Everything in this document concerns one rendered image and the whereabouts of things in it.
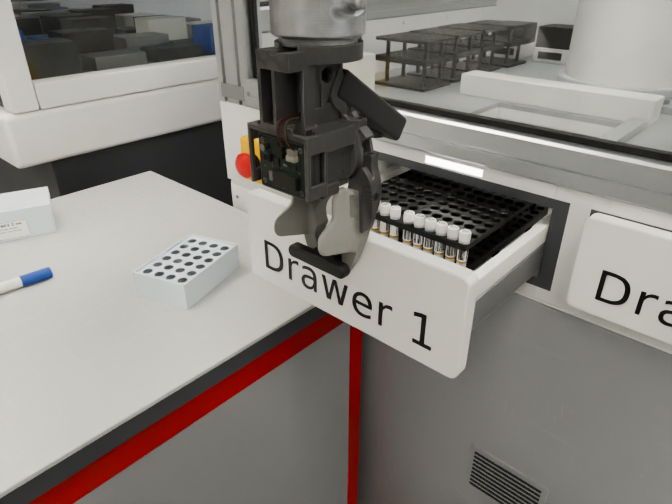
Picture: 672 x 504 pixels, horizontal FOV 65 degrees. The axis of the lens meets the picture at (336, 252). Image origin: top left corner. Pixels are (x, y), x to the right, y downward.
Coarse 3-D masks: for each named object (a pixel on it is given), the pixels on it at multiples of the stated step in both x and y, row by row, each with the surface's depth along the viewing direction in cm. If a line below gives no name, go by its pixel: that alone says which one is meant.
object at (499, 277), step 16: (384, 176) 75; (544, 224) 61; (528, 240) 57; (544, 240) 61; (496, 256) 54; (512, 256) 55; (528, 256) 58; (480, 272) 52; (496, 272) 53; (512, 272) 56; (528, 272) 60; (480, 288) 51; (496, 288) 54; (512, 288) 58; (480, 304) 52; (496, 304) 56; (480, 320) 53
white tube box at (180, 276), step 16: (192, 240) 79; (208, 240) 79; (160, 256) 74; (176, 256) 74; (192, 256) 74; (208, 256) 74; (224, 256) 75; (144, 272) 71; (160, 272) 71; (176, 272) 71; (192, 272) 71; (208, 272) 72; (224, 272) 75; (144, 288) 71; (160, 288) 69; (176, 288) 68; (192, 288) 69; (208, 288) 73; (176, 304) 69; (192, 304) 70
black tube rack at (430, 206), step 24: (384, 192) 69; (408, 192) 68; (432, 192) 68; (456, 192) 68; (480, 192) 68; (432, 216) 62; (456, 216) 63; (480, 216) 62; (504, 216) 62; (528, 216) 69; (480, 240) 57; (504, 240) 62; (480, 264) 59
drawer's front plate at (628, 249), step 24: (600, 216) 55; (600, 240) 55; (624, 240) 53; (648, 240) 52; (576, 264) 57; (600, 264) 56; (624, 264) 54; (648, 264) 52; (576, 288) 58; (624, 288) 55; (648, 288) 53; (600, 312) 58; (624, 312) 56; (648, 312) 54
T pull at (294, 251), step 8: (288, 248) 53; (296, 248) 52; (304, 248) 52; (312, 248) 52; (296, 256) 53; (304, 256) 52; (312, 256) 51; (320, 256) 51; (328, 256) 51; (336, 256) 51; (312, 264) 51; (320, 264) 51; (328, 264) 50; (336, 264) 49; (344, 264) 49; (328, 272) 50; (336, 272) 49; (344, 272) 49
